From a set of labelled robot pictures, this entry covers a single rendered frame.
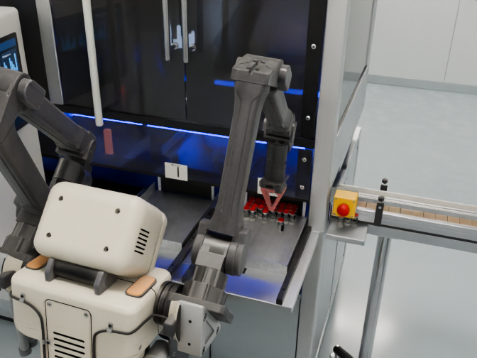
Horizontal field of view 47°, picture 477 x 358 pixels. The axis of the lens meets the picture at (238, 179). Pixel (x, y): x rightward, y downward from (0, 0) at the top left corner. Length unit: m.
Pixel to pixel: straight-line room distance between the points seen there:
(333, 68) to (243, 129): 0.64
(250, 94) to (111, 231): 0.37
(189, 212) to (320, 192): 0.47
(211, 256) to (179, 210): 0.90
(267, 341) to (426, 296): 1.18
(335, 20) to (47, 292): 1.04
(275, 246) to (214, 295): 0.75
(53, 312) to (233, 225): 0.38
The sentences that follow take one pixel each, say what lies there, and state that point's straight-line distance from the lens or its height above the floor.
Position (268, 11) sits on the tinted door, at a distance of 1.67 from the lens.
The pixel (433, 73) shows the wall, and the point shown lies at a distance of 6.42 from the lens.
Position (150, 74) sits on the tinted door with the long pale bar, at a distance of 1.87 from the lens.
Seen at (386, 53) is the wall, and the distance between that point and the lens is 6.38.
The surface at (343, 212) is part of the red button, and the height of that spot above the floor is 1.00.
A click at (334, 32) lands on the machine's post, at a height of 1.55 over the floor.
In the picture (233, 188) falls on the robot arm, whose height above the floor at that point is 1.38.
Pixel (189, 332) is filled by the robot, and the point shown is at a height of 1.17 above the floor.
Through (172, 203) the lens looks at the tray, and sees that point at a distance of 2.03.
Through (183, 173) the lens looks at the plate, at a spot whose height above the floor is 1.02.
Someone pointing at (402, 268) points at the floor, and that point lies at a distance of 3.33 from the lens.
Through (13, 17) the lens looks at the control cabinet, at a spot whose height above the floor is 1.52.
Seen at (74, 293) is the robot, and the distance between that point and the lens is 1.08.
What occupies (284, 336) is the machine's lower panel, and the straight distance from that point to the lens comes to 2.20.
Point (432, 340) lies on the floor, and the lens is 2.91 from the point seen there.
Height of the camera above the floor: 1.90
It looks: 28 degrees down
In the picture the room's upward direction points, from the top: 1 degrees clockwise
